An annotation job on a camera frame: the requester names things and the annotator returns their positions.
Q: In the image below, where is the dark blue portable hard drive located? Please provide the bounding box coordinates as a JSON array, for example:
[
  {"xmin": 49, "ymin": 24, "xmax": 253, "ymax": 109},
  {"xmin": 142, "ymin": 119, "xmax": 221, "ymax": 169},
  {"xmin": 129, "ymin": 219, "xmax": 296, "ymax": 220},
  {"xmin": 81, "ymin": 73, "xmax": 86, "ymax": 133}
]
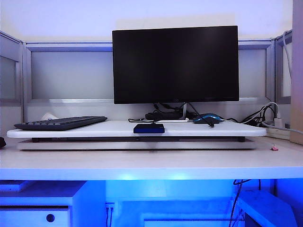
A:
[{"xmin": 133, "ymin": 123, "xmax": 165, "ymax": 135}]

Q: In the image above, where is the black power adapter brick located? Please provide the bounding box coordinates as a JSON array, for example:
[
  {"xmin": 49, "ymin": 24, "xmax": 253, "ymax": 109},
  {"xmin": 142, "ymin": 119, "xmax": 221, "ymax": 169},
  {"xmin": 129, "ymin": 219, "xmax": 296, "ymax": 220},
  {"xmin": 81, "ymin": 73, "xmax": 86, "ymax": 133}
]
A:
[{"xmin": 145, "ymin": 112, "xmax": 183, "ymax": 120}]

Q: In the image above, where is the silver monitor stand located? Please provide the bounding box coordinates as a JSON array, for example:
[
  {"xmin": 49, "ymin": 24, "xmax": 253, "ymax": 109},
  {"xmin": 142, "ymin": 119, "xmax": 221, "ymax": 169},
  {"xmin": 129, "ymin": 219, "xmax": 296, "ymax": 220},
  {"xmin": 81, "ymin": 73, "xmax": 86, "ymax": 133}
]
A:
[{"xmin": 142, "ymin": 103, "xmax": 190, "ymax": 122}]

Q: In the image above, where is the blue and black mouse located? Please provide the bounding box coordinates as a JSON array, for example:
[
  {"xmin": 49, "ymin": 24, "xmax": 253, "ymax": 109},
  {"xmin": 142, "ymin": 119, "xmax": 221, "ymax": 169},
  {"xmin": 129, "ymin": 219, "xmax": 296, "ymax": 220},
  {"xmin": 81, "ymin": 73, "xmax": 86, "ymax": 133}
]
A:
[{"xmin": 192, "ymin": 113, "xmax": 222, "ymax": 124}]

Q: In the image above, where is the black computer monitor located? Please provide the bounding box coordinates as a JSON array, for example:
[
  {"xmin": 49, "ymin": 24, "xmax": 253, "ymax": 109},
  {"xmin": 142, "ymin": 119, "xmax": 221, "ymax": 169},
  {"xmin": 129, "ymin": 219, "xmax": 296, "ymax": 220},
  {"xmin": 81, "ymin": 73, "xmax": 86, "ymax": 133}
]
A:
[{"xmin": 112, "ymin": 25, "xmax": 240, "ymax": 105}]

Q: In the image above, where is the white riser platform board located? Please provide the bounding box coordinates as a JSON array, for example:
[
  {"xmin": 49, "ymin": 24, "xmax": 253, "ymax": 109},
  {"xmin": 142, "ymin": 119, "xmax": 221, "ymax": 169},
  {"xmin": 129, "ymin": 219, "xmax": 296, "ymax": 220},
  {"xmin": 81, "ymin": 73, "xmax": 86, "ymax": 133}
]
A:
[{"xmin": 6, "ymin": 120, "xmax": 267, "ymax": 139}]

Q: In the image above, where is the grey framed back partition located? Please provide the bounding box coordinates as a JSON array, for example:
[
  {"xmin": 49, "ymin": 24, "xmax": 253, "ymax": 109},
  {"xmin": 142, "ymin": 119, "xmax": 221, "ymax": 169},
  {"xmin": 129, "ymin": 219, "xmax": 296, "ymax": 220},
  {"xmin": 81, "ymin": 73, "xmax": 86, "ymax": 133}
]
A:
[{"xmin": 23, "ymin": 39, "xmax": 276, "ymax": 106}]

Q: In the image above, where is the black computer keyboard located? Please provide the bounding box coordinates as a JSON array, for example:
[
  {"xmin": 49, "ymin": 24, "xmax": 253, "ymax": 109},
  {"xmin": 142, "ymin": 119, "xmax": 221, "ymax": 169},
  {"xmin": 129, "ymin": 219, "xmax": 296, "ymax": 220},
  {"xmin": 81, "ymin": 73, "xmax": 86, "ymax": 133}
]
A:
[{"xmin": 13, "ymin": 116, "xmax": 108, "ymax": 131}]

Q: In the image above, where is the white tissue pack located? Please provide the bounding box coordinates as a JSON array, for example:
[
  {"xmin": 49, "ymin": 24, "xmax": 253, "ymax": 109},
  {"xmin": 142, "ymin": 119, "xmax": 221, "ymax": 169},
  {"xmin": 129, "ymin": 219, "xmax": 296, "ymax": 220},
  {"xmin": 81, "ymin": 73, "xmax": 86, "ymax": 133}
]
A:
[{"xmin": 41, "ymin": 112, "xmax": 59, "ymax": 120}]

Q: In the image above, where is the white power strip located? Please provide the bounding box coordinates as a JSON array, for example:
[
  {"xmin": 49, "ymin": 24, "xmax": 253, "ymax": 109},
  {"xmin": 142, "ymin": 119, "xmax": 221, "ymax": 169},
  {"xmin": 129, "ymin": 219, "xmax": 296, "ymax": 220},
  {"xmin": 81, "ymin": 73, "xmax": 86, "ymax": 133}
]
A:
[{"xmin": 261, "ymin": 120, "xmax": 293, "ymax": 140}]

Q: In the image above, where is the grey framed side partition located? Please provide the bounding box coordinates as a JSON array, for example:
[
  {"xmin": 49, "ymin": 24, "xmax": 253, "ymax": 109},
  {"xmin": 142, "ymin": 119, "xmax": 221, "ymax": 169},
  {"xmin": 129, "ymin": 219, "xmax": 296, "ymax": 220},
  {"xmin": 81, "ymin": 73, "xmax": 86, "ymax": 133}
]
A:
[
  {"xmin": 0, "ymin": 30, "xmax": 26, "ymax": 106},
  {"xmin": 274, "ymin": 29, "xmax": 293, "ymax": 105}
]

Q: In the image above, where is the white slanted box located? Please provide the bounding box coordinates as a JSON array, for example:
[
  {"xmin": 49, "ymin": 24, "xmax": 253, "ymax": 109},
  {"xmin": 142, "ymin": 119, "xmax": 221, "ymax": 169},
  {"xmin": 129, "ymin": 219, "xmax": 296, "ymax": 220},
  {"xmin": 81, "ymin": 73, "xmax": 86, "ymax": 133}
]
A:
[{"xmin": 237, "ymin": 190, "xmax": 299, "ymax": 227}]

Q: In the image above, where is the white drawer cabinet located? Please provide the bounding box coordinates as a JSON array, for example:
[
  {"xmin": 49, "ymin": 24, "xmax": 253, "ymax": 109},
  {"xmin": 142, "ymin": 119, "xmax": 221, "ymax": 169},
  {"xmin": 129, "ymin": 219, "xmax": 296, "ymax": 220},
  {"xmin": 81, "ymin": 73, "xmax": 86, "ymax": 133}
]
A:
[{"xmin": 0, "ymin": 180, "xmax": 107, "ymax": 227}]

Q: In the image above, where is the black monitor cables bundle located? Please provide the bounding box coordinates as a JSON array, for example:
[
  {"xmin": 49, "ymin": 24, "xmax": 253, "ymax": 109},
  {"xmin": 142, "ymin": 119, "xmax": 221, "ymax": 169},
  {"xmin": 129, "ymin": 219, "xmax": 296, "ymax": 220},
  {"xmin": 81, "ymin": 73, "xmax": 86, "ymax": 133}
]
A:
[{"xmin": 152, "ymin": 103, "xmax": 182, "ymax": 114}]

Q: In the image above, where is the black tangled cable bunch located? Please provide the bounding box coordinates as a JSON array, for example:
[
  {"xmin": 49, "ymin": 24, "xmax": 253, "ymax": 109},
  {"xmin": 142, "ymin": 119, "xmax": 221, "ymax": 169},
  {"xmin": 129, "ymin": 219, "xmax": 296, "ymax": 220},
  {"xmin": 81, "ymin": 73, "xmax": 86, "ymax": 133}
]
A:
[{"xmin": 233, "ymin": 102, "xmax": 276, "ymax": 126}]

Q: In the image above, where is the dark under-desk cable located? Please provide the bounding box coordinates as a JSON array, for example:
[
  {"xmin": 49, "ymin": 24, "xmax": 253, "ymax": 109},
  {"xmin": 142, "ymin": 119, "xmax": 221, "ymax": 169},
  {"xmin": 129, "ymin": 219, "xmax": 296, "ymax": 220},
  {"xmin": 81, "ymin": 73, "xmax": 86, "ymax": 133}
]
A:
[{"xmin": 230, "ymin": 179, "xmax": 252, "ymax": 227}]

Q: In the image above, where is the white hanging cable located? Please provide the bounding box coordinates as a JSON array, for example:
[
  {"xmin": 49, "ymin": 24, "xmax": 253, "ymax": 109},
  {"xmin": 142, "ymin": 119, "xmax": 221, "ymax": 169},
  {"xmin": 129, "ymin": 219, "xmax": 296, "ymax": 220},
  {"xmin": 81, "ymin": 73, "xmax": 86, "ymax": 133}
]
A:
[{"xmin": 281, "ymin": 30, "xmax": 294, "ymax": 95}]

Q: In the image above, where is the light wooden post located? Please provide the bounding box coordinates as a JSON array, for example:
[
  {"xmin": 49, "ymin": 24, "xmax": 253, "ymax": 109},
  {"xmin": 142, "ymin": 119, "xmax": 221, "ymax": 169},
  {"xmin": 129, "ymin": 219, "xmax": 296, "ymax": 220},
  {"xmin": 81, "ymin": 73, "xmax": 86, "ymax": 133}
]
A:
[{"xmin": 290, "ymin": 0, "xmax": 303, "ymax": 144}]

